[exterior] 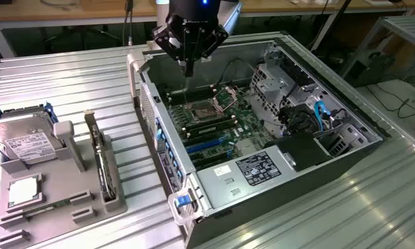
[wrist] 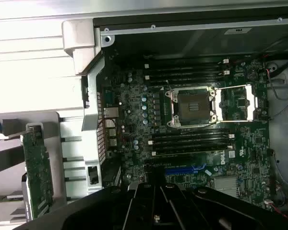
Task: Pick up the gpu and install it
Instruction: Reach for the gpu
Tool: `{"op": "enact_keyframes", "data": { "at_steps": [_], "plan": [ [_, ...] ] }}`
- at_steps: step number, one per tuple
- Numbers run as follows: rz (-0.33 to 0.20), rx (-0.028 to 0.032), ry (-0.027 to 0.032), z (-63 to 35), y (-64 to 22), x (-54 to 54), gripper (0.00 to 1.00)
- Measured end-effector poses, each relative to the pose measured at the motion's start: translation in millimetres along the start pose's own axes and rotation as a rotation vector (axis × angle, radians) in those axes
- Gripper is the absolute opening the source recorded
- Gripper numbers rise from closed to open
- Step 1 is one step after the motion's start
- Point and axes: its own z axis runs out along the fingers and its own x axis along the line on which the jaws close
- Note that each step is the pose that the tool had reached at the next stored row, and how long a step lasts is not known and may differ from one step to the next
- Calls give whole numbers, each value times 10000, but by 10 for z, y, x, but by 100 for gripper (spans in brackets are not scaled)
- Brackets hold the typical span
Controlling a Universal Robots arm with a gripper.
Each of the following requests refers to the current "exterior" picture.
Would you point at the blue expansion card retainer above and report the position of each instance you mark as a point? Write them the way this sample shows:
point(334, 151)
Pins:
point(159, 136)

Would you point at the silver chipset heat sink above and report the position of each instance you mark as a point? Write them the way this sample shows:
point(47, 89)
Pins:
point(247, 146)

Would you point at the black plastic air shroud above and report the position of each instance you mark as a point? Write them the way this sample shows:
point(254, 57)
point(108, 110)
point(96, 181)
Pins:
point(301, 150)

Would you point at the silver perforated drive cage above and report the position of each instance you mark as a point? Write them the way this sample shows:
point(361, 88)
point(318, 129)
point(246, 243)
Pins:
point(266, 88)

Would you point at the open black PC case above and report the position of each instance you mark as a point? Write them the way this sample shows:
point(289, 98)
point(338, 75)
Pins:
point(298, 197)

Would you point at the blue expansion slot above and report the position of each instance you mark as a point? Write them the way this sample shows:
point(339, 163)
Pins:
point(206, 145)

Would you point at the metal slat shelving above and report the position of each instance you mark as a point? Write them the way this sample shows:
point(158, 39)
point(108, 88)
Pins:
point(408, 28)

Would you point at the thin locking lever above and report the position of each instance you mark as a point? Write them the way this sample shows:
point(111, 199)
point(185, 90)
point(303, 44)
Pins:
point(186, 98)

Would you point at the CPU socket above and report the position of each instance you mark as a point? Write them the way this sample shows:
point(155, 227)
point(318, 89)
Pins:
point(206, 112)

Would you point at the green RAM stick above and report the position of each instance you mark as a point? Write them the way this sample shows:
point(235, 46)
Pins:
point(48, 207)

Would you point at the silver power supply unit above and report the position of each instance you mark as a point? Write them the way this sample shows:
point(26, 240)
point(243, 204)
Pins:
point(229, 186)

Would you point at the black expansion slot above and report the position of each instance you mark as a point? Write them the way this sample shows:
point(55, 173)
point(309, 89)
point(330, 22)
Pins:
point(209, 155)
point(213, 162)

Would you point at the black chair base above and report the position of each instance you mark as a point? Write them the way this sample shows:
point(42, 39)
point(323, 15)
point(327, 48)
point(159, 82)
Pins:
point(86, 31)

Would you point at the green motherboard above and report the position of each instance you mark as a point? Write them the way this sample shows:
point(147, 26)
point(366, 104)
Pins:
point(242, 124)

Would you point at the silver CPU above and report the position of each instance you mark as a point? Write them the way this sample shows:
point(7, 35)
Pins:
point(24, 190)

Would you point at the black RAM stick white label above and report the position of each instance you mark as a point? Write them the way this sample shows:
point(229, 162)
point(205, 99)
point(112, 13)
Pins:
point(211, 128)

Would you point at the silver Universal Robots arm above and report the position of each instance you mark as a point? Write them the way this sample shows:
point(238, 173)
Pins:
point(162, 13)

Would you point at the graphics card with metal bracket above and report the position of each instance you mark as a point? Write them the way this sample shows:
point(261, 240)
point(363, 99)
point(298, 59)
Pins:
point(102, 166)

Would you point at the metal socket cover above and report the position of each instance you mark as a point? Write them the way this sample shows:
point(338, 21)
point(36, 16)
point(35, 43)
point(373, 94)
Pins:
point(231, 101)

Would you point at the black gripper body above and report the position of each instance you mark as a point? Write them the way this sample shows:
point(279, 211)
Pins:
point(194, 13)

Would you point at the silver disk bay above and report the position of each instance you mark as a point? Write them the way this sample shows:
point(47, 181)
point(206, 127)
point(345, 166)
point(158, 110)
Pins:
point(349, 137)

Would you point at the grey parts rack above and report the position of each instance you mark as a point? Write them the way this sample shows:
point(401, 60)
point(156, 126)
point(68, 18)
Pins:
point(55, 181)

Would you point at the silver hard disk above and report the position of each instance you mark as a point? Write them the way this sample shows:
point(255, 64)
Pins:
point(20, 135)

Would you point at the blue case latch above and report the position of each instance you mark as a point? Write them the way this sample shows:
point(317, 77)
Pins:
point(182, 201)

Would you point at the black RAM slot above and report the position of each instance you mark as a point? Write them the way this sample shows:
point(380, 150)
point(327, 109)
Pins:
point(190, 96)
point(190, 91)

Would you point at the black floor device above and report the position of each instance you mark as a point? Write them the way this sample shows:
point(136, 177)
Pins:
point(374, 70)

